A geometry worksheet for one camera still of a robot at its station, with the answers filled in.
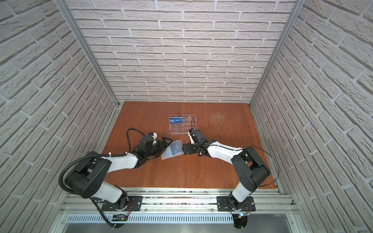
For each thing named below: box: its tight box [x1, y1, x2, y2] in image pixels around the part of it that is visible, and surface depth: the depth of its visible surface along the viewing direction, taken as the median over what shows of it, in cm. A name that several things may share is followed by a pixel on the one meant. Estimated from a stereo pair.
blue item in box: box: [169, 117, 184, 124], surface depth 102 cm
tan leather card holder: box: [160, 140, 185, 161], surface depth 93 cm
